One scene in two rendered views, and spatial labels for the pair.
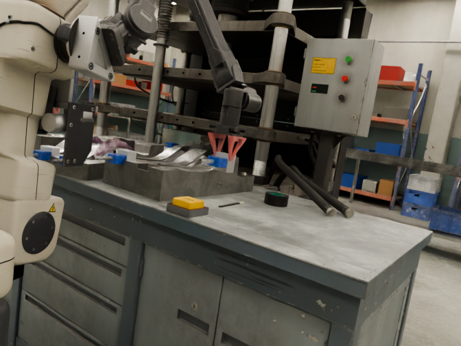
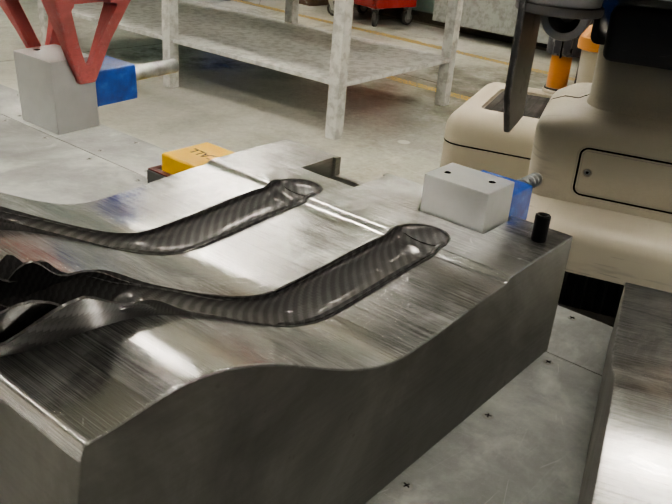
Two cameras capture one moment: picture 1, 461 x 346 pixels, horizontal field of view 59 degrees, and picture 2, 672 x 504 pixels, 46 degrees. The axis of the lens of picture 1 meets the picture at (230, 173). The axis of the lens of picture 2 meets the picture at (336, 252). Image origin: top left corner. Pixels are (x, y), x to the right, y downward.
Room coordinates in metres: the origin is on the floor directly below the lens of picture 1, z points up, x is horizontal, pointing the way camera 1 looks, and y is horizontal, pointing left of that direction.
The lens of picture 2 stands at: (1.79, 0.27, 1.09)
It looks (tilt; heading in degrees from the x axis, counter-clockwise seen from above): 25 degrees down; 183
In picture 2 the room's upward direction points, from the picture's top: 5 degrees clockwise
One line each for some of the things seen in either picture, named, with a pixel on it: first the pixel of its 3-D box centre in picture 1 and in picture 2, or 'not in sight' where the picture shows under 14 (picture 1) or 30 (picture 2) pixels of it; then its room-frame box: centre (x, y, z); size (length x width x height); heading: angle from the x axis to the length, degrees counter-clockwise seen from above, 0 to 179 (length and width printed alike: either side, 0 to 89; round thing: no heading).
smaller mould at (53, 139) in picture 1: (52, 142); not in sight; (1.87, 0.83, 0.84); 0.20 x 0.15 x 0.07; 145
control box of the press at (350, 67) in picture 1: (316, 203); not in sight; (1.89, -0.42, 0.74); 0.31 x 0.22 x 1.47; 55
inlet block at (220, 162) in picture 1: (215, 161); (110, 78); (1.18, 0.05, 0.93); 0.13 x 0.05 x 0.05; 145
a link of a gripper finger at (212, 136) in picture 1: (222, 143); (70, 15); (1.22, 0.04, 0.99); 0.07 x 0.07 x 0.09; 55
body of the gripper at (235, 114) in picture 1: (229, 119); not in sight; (1.22, 0.03, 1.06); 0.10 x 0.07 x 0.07; 55
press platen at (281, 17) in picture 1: (226, 50); not in sight; (2.49, 0.13, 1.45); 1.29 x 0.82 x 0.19; 55
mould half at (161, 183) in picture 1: (186, 168); (145, 323); (1.43, 0.15, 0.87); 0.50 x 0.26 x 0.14; 145
